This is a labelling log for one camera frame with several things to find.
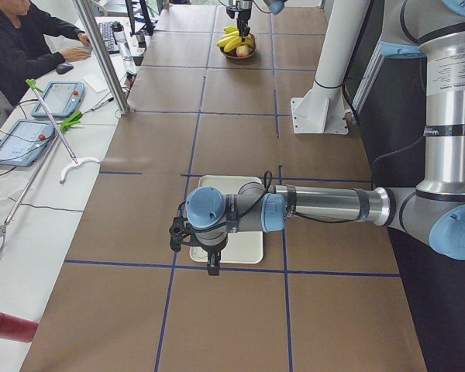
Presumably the black keyboard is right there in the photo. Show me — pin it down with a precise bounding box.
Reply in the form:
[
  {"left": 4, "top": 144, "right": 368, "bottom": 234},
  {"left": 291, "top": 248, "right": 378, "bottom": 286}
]
[{"left": 98, "top": 22, "right": 119, "bottom": 54}]

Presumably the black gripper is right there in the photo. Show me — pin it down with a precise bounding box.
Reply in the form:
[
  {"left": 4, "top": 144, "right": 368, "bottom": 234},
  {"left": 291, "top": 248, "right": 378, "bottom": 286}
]
[
  {"left": 205, "top": 243, "right": 223, "bottom": 276},
  {"left": 236, "top": 0, "right": 252, "bottom": 40}
]

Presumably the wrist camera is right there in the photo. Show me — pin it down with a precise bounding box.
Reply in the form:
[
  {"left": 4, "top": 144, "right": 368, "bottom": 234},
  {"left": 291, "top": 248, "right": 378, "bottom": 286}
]
[
  {"left": 169, "top": 216, "right": 189, "bottom": 253},
  {"left": 226, "top": 5, "right": 236, "bottom": 19}
]

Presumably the aluminium frame post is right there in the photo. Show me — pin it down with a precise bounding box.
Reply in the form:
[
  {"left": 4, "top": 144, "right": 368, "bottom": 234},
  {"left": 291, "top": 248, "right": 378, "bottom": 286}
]
[{"left": 72, "top": 0, "right": 130, "bottom": 115}]

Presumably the computer mouse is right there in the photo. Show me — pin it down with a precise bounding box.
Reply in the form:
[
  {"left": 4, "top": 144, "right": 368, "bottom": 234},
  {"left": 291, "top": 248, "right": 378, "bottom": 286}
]
[{"left": 56, "top": 63, "right": 74, "bottom": 75}]

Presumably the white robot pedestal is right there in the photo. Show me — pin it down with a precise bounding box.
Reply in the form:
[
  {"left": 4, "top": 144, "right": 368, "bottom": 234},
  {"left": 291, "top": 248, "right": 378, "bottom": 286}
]
[{"left": 291, "top": 0, "right": 370, "bottom": 135}]

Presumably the yellow banana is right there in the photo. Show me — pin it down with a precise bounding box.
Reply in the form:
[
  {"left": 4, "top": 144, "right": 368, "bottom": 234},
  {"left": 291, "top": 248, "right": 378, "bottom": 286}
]
[
  {"left": 216, "top": 33, "right": 238, "bottom": 48},
  {"left": 222, "top": 36, "right": 243, "bottom": 53},
  {"left": 224, "top": 26, "right": 239, "bottom": 35}
]

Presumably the long reacher grabber tool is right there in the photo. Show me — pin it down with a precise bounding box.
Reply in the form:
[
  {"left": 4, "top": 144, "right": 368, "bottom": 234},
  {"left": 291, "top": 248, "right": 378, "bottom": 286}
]
[{"left": 26, "top": 79, "right": 101, "bottom": 184}]

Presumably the teach pendant near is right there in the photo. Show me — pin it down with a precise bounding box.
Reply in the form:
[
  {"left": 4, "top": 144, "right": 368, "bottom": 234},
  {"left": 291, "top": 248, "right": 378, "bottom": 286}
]
[{"left": 0, "top": 119, "right": 56, "bottom": 167}]

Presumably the seated person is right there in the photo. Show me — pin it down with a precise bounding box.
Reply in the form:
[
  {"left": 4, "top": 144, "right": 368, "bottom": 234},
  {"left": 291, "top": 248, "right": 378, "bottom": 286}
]
[{"left": 0, "top": 1, "right": 91, "bottom": 106}]

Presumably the brown wicker basket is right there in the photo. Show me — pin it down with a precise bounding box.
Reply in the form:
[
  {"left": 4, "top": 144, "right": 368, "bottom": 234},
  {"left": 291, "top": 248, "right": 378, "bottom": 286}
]
[{"left": 217, "top": 34, "right": 257, "bottom": 60}]

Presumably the pale red apple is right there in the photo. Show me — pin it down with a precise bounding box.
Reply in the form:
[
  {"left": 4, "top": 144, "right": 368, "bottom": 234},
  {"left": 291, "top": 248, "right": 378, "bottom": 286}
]
[{"left": 236, "top": 44, "right": 251, "bottom": 58}]

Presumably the red cylinder bottle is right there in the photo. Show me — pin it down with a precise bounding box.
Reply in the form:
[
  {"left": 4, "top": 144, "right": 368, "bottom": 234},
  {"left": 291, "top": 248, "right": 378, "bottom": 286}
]
[{"left": 0, "top": 312, "right": 39, "bottom": 343}]

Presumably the teach pendant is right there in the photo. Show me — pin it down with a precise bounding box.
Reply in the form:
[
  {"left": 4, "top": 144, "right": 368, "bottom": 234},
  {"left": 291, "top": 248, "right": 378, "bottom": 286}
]
[
  {"left": 0, "top": 119, "right": 56, "bottom": 167},
  {"left": 40, "top": 81, "right": 85, "bottom": 119}
]

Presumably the white bear tray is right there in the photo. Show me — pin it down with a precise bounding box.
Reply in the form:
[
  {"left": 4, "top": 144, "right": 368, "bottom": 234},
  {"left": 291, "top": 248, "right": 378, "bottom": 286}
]
[{"left": 190, "top": 175, "right": 264, "bottom": 264}]

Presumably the teach pendant far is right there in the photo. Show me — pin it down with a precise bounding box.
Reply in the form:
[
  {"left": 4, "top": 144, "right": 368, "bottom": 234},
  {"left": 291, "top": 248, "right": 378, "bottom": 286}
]
[{"left": 40, "top": 81, "right": 85, "bottom": 119}]

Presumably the clear water bottle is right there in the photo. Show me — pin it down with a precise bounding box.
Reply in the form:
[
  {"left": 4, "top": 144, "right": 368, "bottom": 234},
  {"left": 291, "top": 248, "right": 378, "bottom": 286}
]
[{"left": 111, "top": 21, "right": 133, "bottom": 61}]

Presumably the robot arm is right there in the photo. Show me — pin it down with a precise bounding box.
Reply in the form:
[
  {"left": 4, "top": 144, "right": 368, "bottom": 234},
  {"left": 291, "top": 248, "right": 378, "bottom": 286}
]
[
  {"left": 235, "top": 0, "right": 285, "bottom": 38},
  {"left": 169, "top": 1, "right": 465, "bottom": 276}
]

